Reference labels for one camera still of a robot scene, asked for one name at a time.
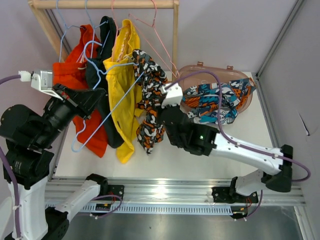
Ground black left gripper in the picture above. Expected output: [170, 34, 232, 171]
[35, 80, 106, 146]

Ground blue orange patterned shorts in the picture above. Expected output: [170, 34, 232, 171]
[182, 78, 256, 125]

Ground camouflage orange black shorts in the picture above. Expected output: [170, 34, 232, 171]
[132, 49, 168, 155]

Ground yellow shorts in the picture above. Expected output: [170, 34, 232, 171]
[103, 19, 142, 164]

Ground pink wire hanger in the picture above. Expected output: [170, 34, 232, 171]
[111, 0, 123, 63]
[128, 0, 180, 78]

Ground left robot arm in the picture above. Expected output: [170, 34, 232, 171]
[0, 84, 109, 240]

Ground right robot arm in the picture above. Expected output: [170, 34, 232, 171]
[156, 106, 293, 204]

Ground pink plastic basket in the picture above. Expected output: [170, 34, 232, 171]
[179, 62, 255, 117]

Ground wooden clothes rack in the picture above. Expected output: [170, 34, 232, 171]
[27, 0, 180, 79]

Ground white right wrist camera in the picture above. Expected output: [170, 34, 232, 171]
[160, 83, 183, 108]

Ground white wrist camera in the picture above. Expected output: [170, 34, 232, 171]
[18, 69, 62, 100]
[160, 83, 183, 108]

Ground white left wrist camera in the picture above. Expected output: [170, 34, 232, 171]
[18, 69, 62, 100]

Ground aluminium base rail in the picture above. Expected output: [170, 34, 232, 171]
[45, 177, 306, 207]

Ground white slotted cable duct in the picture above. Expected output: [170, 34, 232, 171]
[80, 203, 233, 216]

